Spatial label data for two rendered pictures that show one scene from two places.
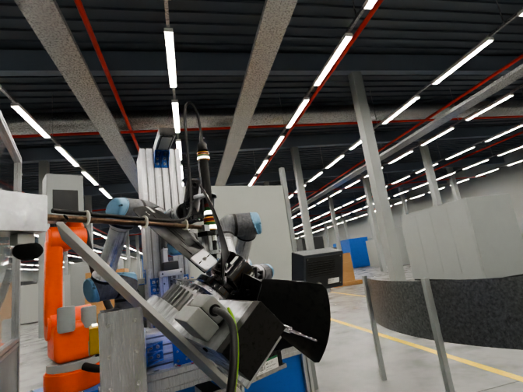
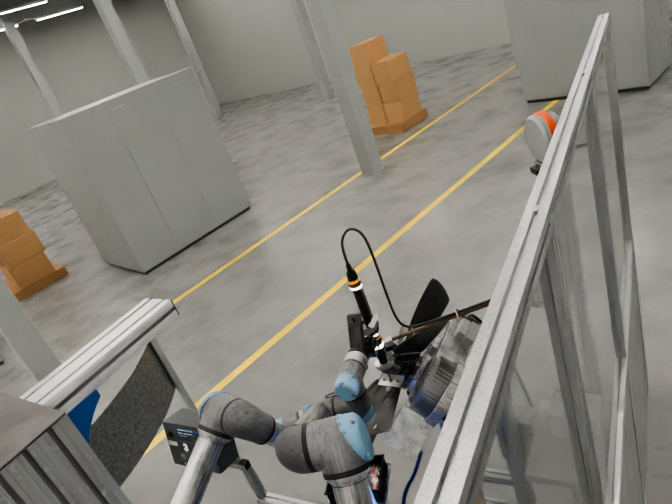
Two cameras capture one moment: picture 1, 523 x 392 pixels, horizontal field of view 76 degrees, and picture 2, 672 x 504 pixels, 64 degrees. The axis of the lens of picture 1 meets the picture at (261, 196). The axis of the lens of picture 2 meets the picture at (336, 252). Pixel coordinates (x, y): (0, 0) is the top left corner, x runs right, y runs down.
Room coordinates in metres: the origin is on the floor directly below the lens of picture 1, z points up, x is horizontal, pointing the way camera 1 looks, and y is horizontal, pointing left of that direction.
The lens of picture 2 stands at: (1.82, 1.62, 2.47)
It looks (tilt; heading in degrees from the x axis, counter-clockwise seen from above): 24 degrees down; 246
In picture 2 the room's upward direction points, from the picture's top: 21 degrees counter-clockwise
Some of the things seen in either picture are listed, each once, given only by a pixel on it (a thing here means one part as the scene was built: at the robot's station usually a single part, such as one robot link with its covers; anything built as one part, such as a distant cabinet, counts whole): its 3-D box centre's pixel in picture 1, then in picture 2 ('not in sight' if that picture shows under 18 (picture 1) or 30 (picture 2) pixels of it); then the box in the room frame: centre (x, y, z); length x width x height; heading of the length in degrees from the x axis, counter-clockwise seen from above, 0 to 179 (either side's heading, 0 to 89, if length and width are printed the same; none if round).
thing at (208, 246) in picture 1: (210, 239); (383, 352); (1.14, 0.19, 1.32); 0.09 x 0.07 x 0.10; 155
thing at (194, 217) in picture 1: (191, 211); (362, 348); (1.24, 0.27, 1.44); 0.12 x 0.08 x 0.09; 40
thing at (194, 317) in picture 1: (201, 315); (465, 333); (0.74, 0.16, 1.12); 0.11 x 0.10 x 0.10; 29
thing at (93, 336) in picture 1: (113, 337); not in sight; (1.32, 0.62, 1.02); 0.16 x 0.10 x 0.11; 119
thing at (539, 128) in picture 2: not in sight; (545, 136); (0.50, 0.50, 1.88); 0.17 x 0.15 x 0.16; 29
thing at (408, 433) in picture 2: not in sight; (408, 431); (1.18, 0.24, 0.98); 0.20 x 0.16 x 0.20; 119
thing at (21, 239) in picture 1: (28, 247); not in sight; (0.62, 0.44, 1.30); 0.05 x 0.04 x 0.05; 154
